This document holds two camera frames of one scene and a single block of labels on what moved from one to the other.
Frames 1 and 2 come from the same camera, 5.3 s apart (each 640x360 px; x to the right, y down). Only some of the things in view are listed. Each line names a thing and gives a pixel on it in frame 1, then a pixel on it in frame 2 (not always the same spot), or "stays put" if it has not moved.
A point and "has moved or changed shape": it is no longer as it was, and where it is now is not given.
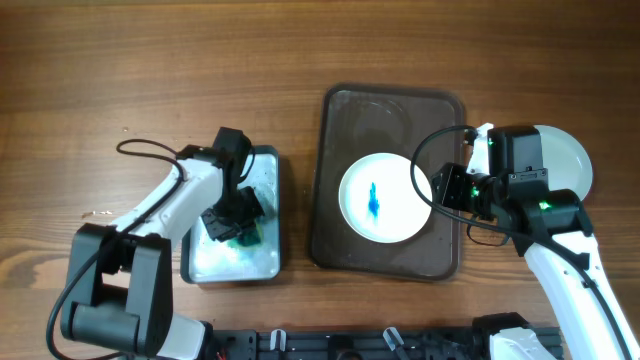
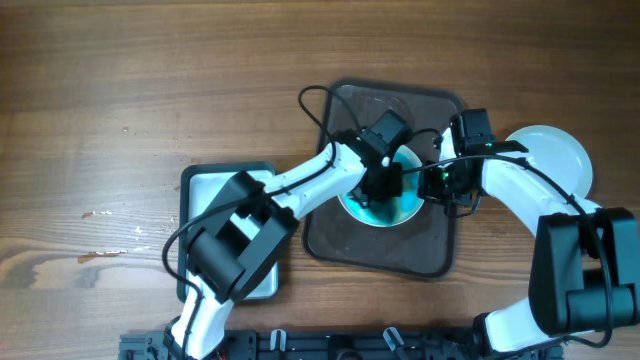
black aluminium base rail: (352, 344) stays put
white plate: (567, 165) stays put
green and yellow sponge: (251, 236) has moved or changed shape
